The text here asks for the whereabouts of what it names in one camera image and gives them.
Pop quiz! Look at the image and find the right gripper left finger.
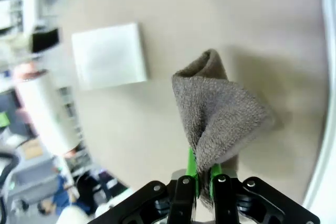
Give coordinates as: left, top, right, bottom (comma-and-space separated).
91, 146, 201, 224

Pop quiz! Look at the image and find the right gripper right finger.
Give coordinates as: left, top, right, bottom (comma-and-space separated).
209, 163, 321, 224

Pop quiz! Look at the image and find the grey-brown terry towel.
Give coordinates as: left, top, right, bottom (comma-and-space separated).
171, 48, 276, 208

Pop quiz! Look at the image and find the pink white lint roller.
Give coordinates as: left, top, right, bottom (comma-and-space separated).
14, 27, 81, 158

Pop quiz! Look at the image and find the silver metal tray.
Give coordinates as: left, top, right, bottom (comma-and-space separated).
301, 0, 336, 217

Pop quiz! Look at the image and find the white folded roller stand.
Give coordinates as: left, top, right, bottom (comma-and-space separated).
70, 22, 148, 91

